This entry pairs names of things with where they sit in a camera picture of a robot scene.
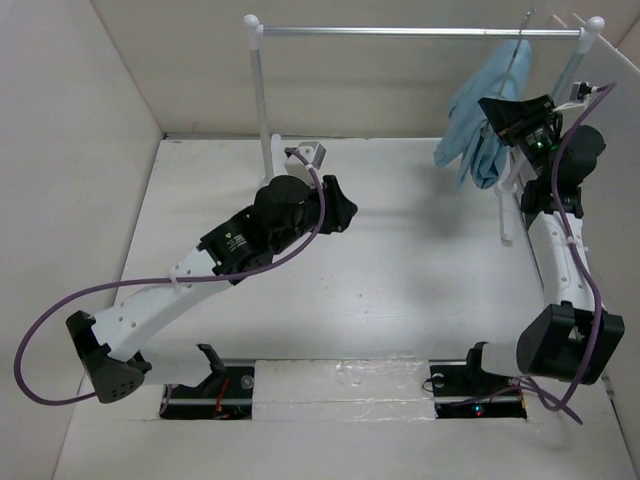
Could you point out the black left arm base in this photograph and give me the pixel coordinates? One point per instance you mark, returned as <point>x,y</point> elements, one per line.
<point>225,394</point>

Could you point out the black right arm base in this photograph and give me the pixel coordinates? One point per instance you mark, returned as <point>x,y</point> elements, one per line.
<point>462,390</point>

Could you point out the grey clothes hanger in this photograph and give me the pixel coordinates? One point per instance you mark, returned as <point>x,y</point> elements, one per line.
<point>523,25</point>

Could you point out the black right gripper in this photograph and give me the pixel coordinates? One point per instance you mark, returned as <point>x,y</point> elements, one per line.
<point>513,117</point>

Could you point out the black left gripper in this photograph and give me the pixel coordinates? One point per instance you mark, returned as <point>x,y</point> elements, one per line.
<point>339,210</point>

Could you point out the light blue trousers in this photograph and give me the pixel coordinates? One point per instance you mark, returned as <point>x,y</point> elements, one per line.
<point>469,138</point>

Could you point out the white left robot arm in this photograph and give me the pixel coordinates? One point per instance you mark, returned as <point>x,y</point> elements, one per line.
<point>112,344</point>

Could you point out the white clothes rack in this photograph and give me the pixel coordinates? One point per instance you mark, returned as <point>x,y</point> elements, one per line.
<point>273,158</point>

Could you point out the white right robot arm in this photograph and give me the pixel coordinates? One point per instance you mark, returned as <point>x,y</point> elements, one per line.
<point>574,337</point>

